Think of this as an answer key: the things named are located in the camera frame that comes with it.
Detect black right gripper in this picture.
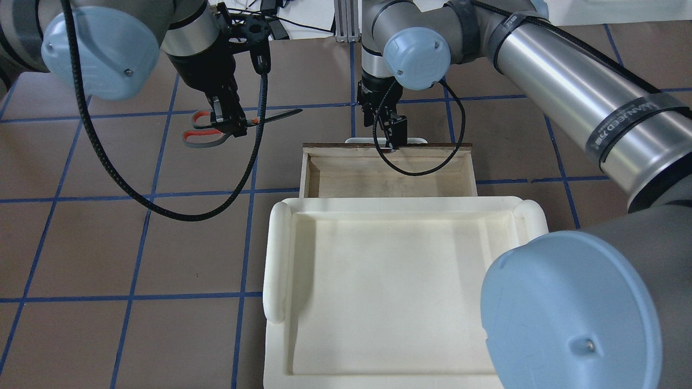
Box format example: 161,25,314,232
357,76,408,149

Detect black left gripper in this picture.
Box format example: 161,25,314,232
169,11,254,138

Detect white drawer handle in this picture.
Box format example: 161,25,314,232
344,137,428,147

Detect orange handled grey scissors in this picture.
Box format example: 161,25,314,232
182,108,303,149

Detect light wooden drawer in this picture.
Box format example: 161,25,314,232
299,143,478,198

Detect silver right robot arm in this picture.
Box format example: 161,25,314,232
362,1,690,388

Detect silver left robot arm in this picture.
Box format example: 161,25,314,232
1,1,249,136

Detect cream plastic tray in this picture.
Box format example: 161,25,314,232
262,197,548,388

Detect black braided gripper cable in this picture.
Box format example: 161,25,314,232
372,79,467,177

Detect aluminium frame post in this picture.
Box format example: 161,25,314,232
333,0,361,43

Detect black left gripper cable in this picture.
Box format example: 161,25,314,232
59,0,271,222

